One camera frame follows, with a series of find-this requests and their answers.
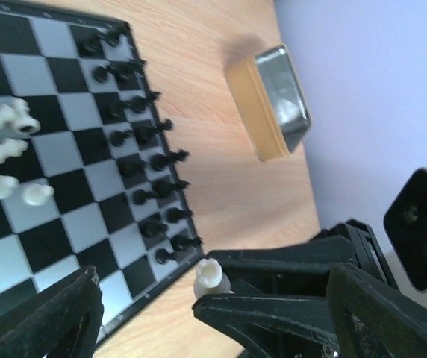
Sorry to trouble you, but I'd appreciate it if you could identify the row of black chess pieces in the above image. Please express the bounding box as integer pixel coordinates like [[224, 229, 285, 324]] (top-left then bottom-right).
[[72, 23, 202, 267]]

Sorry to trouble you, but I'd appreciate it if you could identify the white rook chess piece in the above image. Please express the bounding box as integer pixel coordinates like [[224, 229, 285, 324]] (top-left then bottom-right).
[[193, 258, 231, 298]]

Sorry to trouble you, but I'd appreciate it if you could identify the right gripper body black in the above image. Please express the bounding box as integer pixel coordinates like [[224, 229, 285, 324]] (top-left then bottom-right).
[[206, 219, 398, 297]]

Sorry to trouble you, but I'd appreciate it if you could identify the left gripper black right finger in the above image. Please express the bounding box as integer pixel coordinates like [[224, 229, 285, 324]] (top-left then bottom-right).
[[327, 263, 427, 357]]

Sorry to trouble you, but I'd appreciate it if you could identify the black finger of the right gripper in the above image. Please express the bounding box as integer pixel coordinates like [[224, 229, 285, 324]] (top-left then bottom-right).
[[193, 294, 339, 357]]

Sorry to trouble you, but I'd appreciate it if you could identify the black grey chessboard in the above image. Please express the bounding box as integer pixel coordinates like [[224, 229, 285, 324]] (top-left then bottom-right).
[[0, 1, 202, 341]]

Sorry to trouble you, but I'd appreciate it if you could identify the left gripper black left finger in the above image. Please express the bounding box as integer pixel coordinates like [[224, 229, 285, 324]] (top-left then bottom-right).
[[0, 266, 104, 357]]

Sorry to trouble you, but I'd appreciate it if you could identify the gold metal tin box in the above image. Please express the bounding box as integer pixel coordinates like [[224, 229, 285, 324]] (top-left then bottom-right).
[[225, 44, 312, 162]]

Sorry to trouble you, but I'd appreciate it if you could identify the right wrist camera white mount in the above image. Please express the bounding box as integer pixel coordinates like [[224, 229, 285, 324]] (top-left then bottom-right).
[[384, 167, 427, 293]]

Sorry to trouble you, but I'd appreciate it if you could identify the pile of white chess pieces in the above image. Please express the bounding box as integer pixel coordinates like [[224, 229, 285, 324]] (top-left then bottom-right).
[[0, 98, 41, 200]]

